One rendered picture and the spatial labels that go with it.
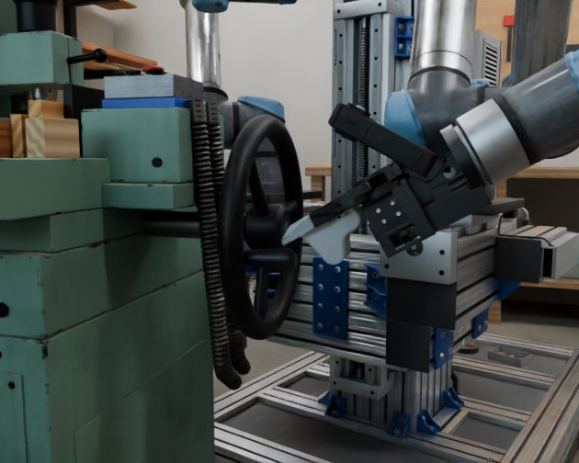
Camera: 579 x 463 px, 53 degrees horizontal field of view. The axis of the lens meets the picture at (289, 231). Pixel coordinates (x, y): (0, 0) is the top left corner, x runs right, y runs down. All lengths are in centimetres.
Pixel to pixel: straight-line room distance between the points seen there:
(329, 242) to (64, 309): 30
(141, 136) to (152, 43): 404
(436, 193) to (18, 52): 59
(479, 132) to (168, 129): 35
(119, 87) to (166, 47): 392
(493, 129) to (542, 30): 50
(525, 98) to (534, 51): 50
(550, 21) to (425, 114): 42
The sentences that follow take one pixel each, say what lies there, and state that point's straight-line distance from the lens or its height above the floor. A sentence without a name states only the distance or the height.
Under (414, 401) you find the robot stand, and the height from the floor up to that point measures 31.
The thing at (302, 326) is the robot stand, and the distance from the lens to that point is 136.
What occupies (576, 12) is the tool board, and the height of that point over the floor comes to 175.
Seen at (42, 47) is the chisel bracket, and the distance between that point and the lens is 88.
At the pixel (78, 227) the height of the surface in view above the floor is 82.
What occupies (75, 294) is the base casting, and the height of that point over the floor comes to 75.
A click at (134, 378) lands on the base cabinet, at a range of 84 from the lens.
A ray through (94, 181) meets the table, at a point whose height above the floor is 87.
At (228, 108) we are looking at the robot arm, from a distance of 142.
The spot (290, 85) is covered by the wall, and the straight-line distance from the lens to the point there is 419.
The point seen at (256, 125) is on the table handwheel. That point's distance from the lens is 69.
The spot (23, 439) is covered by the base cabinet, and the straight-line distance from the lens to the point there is 73.
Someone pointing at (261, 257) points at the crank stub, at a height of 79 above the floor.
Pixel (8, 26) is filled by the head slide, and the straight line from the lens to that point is 102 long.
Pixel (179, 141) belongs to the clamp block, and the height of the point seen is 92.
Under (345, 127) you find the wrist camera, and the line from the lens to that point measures 59.
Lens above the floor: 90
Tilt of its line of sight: 7 degrees down
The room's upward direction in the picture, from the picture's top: straight up
